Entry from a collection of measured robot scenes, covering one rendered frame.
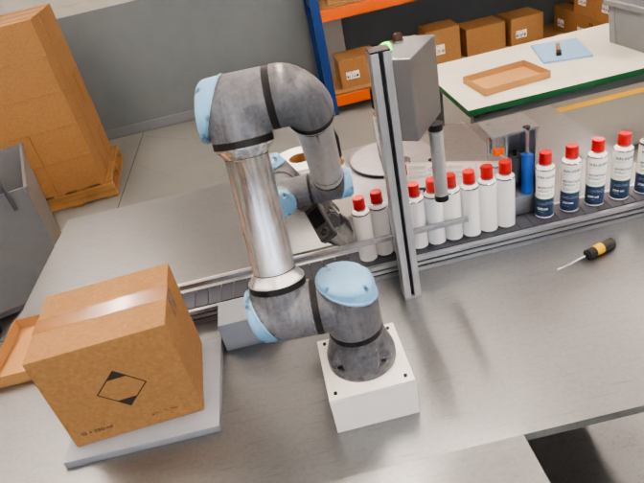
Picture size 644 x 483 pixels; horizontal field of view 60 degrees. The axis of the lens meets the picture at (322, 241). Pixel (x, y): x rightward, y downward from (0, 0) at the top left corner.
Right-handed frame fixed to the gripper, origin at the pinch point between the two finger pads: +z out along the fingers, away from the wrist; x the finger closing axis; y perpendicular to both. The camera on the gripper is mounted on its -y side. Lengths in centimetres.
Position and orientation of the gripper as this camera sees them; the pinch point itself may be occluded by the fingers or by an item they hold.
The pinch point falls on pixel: (353, 245)
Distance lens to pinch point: 160.8
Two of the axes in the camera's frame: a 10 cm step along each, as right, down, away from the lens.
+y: -1.3, -5.2, 8.4
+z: 6.5, 5.9, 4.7
